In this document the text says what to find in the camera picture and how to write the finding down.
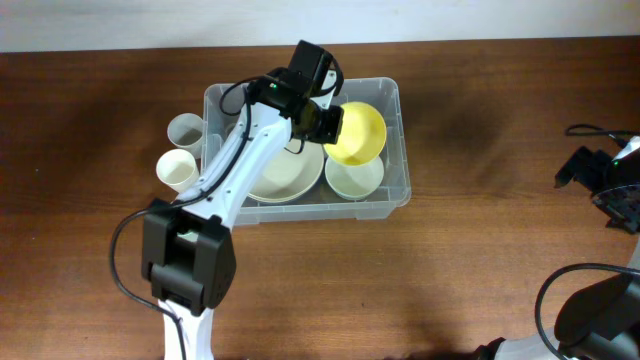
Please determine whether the yellow small bowl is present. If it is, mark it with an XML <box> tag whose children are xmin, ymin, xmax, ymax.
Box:
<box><xmin>324</xmin><ymin>102</ymin><xmax>387</xmax><ymax>166</ymax></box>

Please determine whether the beige bowl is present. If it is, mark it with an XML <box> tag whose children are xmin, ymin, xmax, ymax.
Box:
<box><xmin>248</xmin><ymin>178</ymin><xmax>319</xmax><ymax>204</ymax></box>
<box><xmin>255</xmin><ymin>139</ymin><xmax>324</xmax><ymax>184</ymax></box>

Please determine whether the white small bowl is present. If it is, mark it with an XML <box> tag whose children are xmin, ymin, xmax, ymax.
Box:
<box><xmin>325</xmin><ymin>157</ymin><xmax>384</xmax><ymax>194</ymax></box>

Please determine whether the mint green small bowl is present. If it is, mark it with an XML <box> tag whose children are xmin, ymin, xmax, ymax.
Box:
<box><xmin>334</xmin><ymin>190</ymin><xmax>376</xmax><ymax>201</ymax></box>

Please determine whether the grey cup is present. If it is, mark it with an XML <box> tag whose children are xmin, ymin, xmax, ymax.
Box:
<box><xmin>167</xmin><ymin>113</ymin><xmax>204</xmax><ymax>159</ymax></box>

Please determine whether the cream cup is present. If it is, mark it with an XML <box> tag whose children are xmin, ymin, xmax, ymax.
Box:
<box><xmin>155</xmin><ymin>149</ymin><xmax>200</xmax><ymax>193</ymax></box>

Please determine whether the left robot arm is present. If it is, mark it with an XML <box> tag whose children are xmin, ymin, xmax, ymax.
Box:
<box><xmin>141</xmin><ymin>41</ymin><xmax>344</xmax><ymax>359</ymax></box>

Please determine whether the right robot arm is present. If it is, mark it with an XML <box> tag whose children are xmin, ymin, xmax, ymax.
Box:
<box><xmin>471</xmin><ymin>131</ymin><xmax>639</xmax><ymax>359</ymax></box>

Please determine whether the clear plastic storage bin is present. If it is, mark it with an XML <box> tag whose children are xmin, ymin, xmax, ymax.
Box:
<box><xmin>201</xmin><ymin>77</ymin><xmax>411</xmax><ymax>226</ymax></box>

